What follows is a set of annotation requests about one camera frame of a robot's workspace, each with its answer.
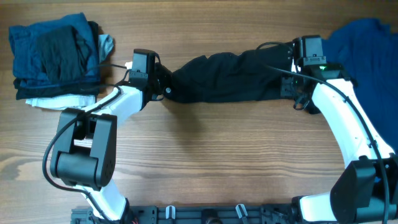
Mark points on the folded white garment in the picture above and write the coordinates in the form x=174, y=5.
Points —
x=105, y=47

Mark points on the folded black garment on top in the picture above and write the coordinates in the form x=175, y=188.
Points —
x=64, y=54

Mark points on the folded black garment underneath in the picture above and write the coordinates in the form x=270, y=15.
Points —
x=47, y=91

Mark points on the blue shirt on right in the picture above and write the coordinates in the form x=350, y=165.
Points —
x=368, y=51

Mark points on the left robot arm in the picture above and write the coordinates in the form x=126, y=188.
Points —
x=82, y=155

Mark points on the folded blue garment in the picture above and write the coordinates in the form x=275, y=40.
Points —
x=27, y=67

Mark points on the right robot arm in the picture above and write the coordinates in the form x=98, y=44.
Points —
x=366, y=191

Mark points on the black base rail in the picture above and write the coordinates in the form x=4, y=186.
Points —
x=280, y=213

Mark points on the black polo shirt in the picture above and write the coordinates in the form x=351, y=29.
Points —
x=253, y=75

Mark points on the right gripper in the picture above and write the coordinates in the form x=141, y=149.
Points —
x=285, y=89

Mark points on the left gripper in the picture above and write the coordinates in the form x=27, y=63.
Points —
x=166, y=74

